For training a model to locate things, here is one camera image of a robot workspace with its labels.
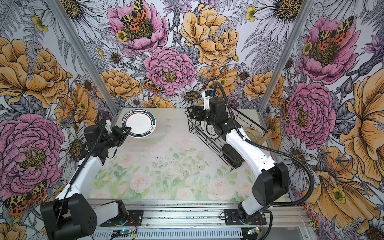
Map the black wire dish rack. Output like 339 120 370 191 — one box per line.
185 108 267 170

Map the right green circuit board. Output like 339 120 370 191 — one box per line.
247 227 260 235

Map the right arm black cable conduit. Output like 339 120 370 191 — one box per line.
213 81 315 240

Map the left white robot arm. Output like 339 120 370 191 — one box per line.
41 125 131 240

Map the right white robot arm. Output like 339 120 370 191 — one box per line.
186 97 289 223

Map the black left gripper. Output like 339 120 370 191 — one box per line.
100 125 132 149

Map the green red rimmed white plate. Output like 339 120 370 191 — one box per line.
122 109 157 138

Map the aluminium mounting rail frame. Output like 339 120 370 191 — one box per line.
53 191 311 232

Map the white vented cable duct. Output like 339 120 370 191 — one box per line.
82 228 243 240

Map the green circuit board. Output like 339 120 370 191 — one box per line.
111 229 135 238
247 227 260 235

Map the left green circuit board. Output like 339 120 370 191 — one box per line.
111 229 135 238

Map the black plate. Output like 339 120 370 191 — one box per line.
222 144 244 169

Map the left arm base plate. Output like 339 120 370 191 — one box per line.
101 210 144 227

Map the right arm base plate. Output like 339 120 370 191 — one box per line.
224 209 267 226

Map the beige green rimmed plate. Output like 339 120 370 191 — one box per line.
244 127 266 145

